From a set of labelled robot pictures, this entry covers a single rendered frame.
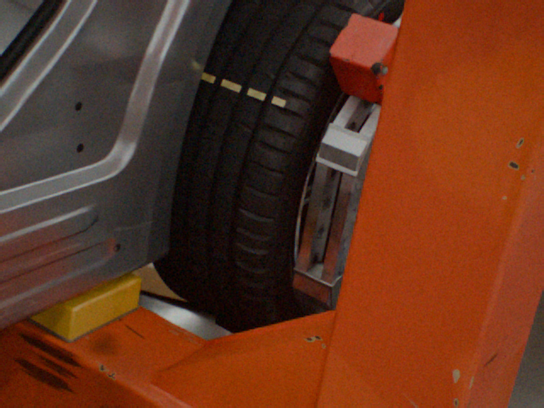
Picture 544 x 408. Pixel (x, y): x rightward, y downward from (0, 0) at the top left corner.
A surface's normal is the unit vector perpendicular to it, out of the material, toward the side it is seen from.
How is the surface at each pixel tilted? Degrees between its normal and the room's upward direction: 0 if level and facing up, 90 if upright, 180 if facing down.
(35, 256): 90
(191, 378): 90
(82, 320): 90
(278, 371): 90
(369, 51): 45
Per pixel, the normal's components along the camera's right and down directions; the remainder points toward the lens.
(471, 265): -0.55, 0.25
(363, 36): -0.27, -0.47
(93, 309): 0.82, 0.35
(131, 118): -0.14, 0.13
